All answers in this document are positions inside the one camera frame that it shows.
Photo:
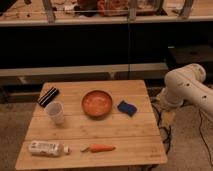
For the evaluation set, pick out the orange pepper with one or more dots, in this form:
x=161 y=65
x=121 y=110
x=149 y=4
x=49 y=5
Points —
x=94 y=148

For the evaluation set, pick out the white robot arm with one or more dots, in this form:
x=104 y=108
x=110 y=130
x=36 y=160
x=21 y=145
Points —
x=186 y=83

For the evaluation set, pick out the orange ceramic bowl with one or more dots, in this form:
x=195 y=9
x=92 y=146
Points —
x=97 y=103

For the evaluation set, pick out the blue sponge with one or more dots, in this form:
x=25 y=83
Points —
x=127 y=108

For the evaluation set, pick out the wooden table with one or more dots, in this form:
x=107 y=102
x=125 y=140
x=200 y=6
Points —
x=136 y=139

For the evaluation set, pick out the black striped box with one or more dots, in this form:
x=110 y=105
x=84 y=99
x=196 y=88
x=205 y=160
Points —
x=44 y=100

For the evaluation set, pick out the clear plastic cup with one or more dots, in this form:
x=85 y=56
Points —
x=54 y=110

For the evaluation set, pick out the black box on shelf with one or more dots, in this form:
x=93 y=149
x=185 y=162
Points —
x=183 y=55

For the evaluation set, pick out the clear plastic bottle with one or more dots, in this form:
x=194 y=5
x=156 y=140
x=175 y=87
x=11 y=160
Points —
x=46 y=148

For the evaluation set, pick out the long wooden shelf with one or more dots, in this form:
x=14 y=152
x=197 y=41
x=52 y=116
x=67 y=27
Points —
x=98 y=12

